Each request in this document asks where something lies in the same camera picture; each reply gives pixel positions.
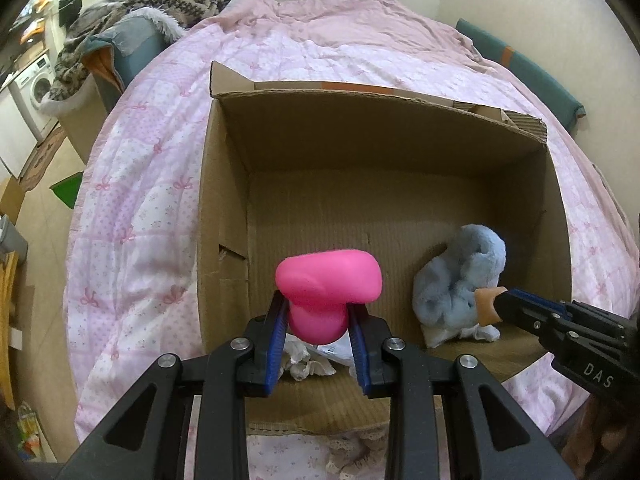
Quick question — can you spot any white plastic wrapper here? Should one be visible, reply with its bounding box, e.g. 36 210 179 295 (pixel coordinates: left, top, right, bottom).
316 341 359 367

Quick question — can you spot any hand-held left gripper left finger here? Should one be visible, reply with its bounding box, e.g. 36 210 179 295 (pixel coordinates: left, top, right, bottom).
55 287 291 480

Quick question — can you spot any teal headboard cushion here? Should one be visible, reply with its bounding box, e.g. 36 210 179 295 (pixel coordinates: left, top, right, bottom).
455 17 586 134

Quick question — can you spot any white lace scrap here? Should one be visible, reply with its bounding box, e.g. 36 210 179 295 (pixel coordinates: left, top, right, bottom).
281 336 339 382

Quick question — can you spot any brown cardboard box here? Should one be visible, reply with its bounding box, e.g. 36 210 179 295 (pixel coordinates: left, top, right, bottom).
192 60 573 436

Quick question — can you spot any white washing machine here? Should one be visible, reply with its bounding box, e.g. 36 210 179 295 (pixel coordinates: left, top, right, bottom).
7 52 59 137

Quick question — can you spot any black hanging garment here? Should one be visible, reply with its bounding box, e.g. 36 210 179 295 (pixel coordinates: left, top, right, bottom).
58 0 84 29

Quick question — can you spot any tan wooden bedside cabinet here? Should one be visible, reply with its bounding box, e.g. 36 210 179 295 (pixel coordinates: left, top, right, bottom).
59 77 115 167

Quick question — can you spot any light blue plush toy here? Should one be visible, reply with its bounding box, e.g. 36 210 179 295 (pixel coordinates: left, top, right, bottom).
412 224 508 346

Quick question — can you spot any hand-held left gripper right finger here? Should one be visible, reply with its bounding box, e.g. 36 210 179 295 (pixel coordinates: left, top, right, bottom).
347 305 578 480

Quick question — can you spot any yellow wooden chair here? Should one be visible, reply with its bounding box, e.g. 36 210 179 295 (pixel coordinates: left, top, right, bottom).
0 250 22 411

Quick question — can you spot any person's right hand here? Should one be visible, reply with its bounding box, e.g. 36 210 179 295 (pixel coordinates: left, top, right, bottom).
562 392 640 480

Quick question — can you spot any pink patterned bed quilt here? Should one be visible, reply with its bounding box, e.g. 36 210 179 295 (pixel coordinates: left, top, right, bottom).
62 0 640 480

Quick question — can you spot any green floor item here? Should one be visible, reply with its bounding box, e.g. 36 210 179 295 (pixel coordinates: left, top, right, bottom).
49 170 85 210

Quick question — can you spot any grey bin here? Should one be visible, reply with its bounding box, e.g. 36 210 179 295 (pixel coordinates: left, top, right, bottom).
0 214 29 257

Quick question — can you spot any brown doormat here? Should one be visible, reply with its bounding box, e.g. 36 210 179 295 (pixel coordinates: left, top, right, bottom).
20 125 69 192

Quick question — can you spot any pink squishy toy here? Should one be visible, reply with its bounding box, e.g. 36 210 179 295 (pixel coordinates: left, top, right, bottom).
275 249 383 346

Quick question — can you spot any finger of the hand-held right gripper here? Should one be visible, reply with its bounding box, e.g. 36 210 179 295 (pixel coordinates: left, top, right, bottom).
507 286 576 312
491 291 568 348

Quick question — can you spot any beige lace-trimmed cloth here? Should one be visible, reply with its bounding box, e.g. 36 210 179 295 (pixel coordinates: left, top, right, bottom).
249 422 392 480

